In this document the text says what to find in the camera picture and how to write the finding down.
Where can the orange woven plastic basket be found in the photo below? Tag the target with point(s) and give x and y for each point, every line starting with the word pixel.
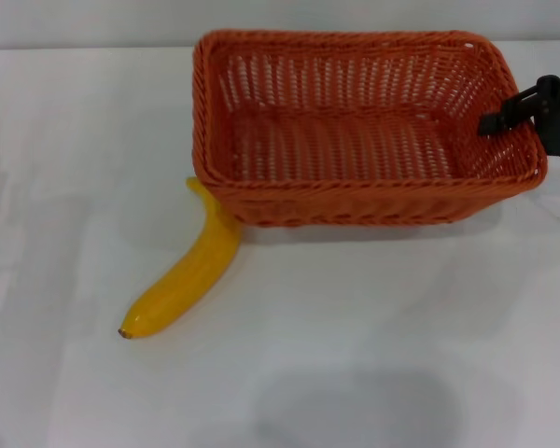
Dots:
pixel 354 140

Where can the yellow banana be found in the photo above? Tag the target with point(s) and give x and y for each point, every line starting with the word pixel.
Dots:
pixel 191 280

